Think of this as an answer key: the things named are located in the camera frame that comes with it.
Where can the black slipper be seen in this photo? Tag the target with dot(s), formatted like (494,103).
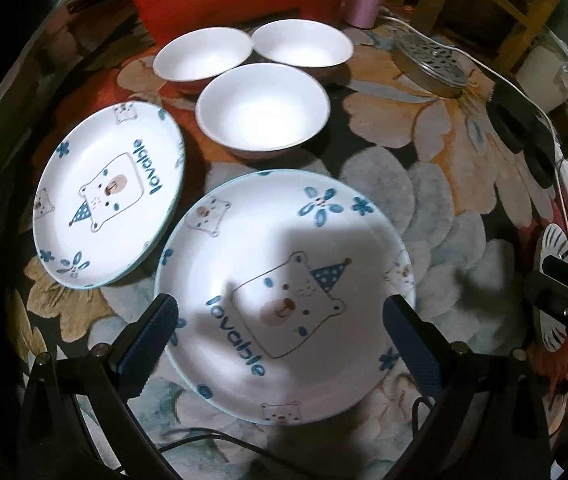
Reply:
(516,117)
(544,160)

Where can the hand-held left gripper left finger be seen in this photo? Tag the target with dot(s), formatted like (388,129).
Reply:
(149,340)

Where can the bear print white plate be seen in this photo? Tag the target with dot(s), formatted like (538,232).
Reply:
(108,195)
(284,300)

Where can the perforated metal lid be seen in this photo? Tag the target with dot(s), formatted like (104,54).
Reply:
(429,62)

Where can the white bucket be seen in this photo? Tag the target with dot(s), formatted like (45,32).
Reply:
(551,77)

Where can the white bowl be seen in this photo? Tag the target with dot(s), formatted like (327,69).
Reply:
(263,107)
(201,55)
(304,42)

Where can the floral printed blanket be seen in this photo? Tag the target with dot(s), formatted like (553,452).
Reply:
(414,185)

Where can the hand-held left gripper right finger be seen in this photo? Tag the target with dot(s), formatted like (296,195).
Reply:
(414,345)

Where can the striped white plate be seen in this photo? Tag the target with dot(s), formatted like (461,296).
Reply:
(550,240)

